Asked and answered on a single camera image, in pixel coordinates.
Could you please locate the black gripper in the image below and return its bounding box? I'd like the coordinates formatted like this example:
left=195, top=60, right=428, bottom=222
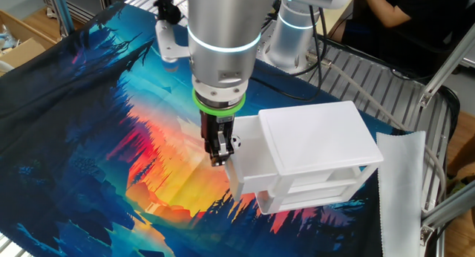
left=200, top=114, right=237, bottom=168

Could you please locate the white plastic drawer cabinet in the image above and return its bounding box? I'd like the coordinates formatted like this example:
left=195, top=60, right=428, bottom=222
left=255, top=100, right=385, bottom=216

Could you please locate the colourful forest print cloth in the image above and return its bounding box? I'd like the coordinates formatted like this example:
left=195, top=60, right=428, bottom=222
left=0, top=1, right=413, bottom=257

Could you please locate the beige wooden desk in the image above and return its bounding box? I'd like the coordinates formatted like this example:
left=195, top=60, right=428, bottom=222
left=317, top=6, right=358, bottom=37

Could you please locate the plain white cloth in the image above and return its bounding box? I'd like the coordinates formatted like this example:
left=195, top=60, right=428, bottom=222
left=376, top=130, right=427, bottom=257

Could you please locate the cardboard box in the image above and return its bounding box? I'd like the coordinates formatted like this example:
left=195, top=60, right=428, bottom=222
left=0, top=10, right=56, bottom=78

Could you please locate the seated person in black shirt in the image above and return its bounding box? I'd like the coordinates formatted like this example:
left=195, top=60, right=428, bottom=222
left=335, top=0, right=472, bottom=78

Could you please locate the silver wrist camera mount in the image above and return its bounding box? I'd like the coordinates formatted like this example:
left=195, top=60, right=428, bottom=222
left=154, top=0, right=192, bottom=72

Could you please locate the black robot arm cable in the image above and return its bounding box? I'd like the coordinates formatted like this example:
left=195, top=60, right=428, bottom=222
left=250, top=6, right=324, bottom=102

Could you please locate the grey cable with metal connector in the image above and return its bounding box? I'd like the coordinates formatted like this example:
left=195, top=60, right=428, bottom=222
left=307, top=51, right=446, bottom=202

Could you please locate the aluminium frame with blue post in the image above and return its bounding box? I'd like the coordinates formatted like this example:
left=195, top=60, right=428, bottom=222
left=39, top=0, right=129, bottom=37

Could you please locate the aluminium frame strut with bracket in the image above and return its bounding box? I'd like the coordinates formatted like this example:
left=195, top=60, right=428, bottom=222
left=419, top=180, right=475, bottom=247

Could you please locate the slanted aluminium frame strut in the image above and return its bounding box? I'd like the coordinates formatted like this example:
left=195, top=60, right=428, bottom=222
left=418, top=26, right=475, bottom=108

